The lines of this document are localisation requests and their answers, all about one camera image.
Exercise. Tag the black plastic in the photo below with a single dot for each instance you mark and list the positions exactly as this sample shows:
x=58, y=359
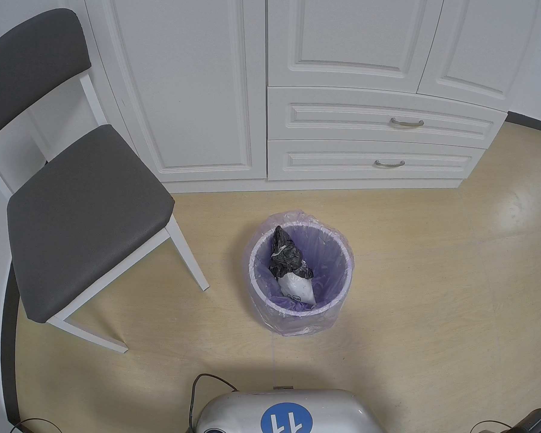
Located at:
x=286, y=255

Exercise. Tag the purple plastic bag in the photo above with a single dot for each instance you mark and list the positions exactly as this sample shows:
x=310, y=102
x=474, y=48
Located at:
x=329, y=269

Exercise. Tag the white printed wrapper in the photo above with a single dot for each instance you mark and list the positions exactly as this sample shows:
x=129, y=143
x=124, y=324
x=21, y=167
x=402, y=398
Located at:
x=300, y=289

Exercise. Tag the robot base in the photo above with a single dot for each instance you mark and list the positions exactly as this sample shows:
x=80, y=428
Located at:
x=297, y=406

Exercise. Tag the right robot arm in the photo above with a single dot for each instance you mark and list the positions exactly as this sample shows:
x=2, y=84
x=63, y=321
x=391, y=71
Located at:
x=534, y=422

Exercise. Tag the white trash bin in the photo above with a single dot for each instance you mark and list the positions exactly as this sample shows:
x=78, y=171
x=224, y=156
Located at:
x=255, y=273

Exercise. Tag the grey and white chair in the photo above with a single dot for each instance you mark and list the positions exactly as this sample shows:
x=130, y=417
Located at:
x=90, y=205

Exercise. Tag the white wardrobe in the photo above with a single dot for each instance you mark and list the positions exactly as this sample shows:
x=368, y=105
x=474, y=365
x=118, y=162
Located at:
x=342, y=16

